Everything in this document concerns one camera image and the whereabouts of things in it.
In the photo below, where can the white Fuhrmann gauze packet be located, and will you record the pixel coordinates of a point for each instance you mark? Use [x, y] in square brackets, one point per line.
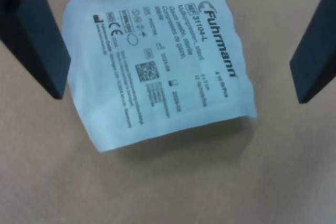
[162, 77]

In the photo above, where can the brown cardboard sheet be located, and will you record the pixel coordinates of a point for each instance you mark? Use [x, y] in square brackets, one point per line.
[168, 187]

